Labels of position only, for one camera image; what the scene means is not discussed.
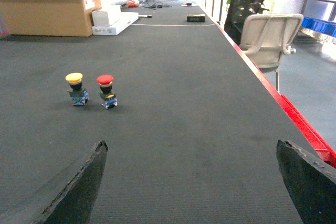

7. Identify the stainless steel bin rack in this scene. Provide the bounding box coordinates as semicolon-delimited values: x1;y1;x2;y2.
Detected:
300;0;335;54

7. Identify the white small box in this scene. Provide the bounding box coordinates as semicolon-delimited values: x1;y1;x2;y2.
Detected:
92;5;121;26

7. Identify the red push button switch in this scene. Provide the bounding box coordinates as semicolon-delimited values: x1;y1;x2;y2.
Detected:
96;74;118;110

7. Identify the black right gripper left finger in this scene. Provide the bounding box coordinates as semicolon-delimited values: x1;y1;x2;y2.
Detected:
33;141;108;223

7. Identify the small black box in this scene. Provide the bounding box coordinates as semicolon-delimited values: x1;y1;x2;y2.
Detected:
186;14;206;23

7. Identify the white flat box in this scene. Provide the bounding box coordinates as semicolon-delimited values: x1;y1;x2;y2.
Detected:
92;12;139;36

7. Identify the beige office chair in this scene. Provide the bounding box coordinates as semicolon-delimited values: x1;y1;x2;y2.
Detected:
239;14;304;91

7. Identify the yellow push button switch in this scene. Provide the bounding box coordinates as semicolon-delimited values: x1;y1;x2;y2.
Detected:
65;72;89;106

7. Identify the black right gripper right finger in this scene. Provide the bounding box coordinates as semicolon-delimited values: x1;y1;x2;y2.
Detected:
276;140;335;223

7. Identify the large cardboard box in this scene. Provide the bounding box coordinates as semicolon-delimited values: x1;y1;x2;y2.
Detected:
1;0;101;37

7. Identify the black mesh office chair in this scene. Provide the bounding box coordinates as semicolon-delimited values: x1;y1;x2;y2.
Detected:
224;0;265;45

